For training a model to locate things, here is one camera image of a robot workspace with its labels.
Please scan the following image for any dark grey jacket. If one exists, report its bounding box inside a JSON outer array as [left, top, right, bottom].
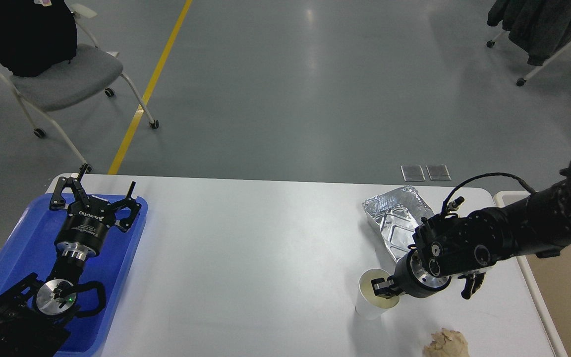
[[487, 0, 571, 67]]

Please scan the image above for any left metal floor plate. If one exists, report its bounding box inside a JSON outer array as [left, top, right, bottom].
[[400, 165, 426, 181]]

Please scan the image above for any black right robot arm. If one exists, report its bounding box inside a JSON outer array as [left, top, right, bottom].
[[370, 160, 571, 299]]

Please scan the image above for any blue plastic tray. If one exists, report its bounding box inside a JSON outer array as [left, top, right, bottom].
[[0, 194, 149, 357]]

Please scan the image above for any aluminium foil tray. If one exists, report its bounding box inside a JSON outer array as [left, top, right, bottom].
[[362, 185, 434, 262]]

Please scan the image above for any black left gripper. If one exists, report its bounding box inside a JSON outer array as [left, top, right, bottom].
[[49, 164, 141, 257]]

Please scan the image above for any black backpack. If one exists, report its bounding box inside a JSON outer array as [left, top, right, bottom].
[[0, 0, 78, 77]]

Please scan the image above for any grey office chair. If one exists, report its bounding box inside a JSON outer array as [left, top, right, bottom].
[[0, 2, 159, 164]]

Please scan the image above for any right metal floor plate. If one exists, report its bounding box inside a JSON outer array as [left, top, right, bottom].
[[426, 164, 452, 181]]

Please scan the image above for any metal floor plate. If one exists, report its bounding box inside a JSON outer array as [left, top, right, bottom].
[[426, 164, 452, 181], [400, 165, 426, 181]]

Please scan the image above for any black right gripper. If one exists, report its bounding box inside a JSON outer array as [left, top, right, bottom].
[[371, 249, 486, 299]]

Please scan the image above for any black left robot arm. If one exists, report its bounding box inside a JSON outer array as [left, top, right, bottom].
[[0, 166, 147, 357]]

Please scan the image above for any white paper cup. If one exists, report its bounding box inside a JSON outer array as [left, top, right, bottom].
[[355, 268, 400, 319]]

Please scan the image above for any crumpled brown paper ball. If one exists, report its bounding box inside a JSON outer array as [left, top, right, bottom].
[[422, 328, 469, 357]]

